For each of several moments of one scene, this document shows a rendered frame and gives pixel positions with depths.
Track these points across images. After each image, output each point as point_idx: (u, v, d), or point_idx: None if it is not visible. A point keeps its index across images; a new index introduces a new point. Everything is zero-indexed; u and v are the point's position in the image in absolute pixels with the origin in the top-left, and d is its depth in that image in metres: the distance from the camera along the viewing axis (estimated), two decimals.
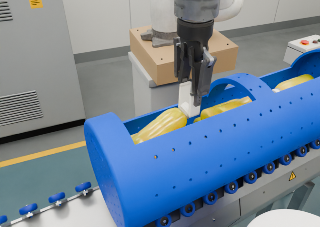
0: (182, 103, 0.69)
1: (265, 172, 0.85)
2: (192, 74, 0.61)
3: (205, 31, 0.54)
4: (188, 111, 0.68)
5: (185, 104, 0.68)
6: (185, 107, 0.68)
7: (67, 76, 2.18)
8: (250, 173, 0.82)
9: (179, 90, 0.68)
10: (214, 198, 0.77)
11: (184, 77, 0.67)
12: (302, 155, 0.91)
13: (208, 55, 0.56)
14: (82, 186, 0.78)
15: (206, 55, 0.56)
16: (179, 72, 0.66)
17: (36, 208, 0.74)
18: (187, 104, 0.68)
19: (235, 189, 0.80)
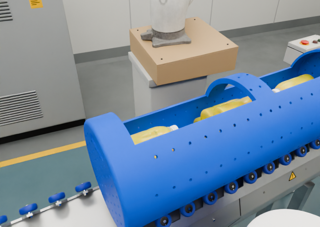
0: None
1: (265, 172, 0.85)
2: None
3: None
4: None
5: None
6: None
7: (67, 76, 2.18)
8: (250, 173, 0.82)
9: None
10: (214, 198, 0.77)
11: None
12: (302, 155, 0.91)
13: None
14: (82, 186, 0.78)
15: None
16: None
17: (36, 208, 0.74)
18: None
19: (235, 189, 0.80)
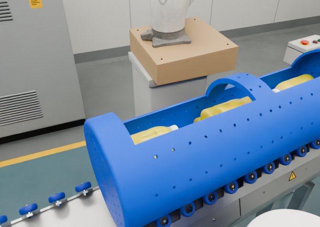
0: None
1: (265, 172, 0.85)
2: None
3: None
4: None
5: None
6: None
7: (67, 76, 2.18)
8: (250, 173, 0.82)
9: None
10: (214, 198, 0.77)
11: None
12: (302, 155, 0.91)
13: None
14: (82, 186, 0.78)
15: None
16: None
17: (36, 208, 0.74)
18: None
19: (235, 189, 0.80)
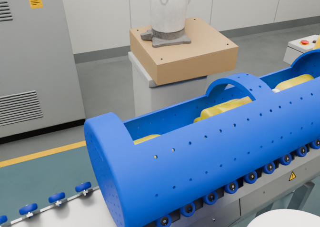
0: None
1: (265, 172, 0.85)
2: None
3: None
4: None
5: None
6: None
7: (67, 76, 2.18)
8: (250, 173, 0.82)
9: None
10: (214, 198, 0.77)
11: None
12: (302, 155, 0.91)
13: None
14: (82, 186, 0.78)
15: None
16: None
17: (36, 208, 0.74)
18: None
19: (235, 189, 0.80)
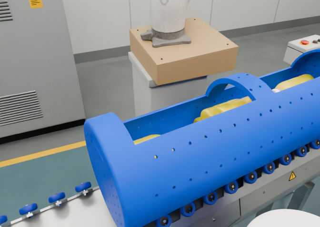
0: None
1: (265, 172, 0.85)
2: None
3: None
4: None
5: None
6: None
7: (67, 76, 2.18)
8: (250, 173, 0.82)
9: None
10: (214, 198, 0.77)
11: None
12: (302, 155, 0.91)
13: None
14: (82, 186, 0.78)
15: None
16: None
17: (36, 208, 0.74)
18: None
19: (235, 189, 0.80)
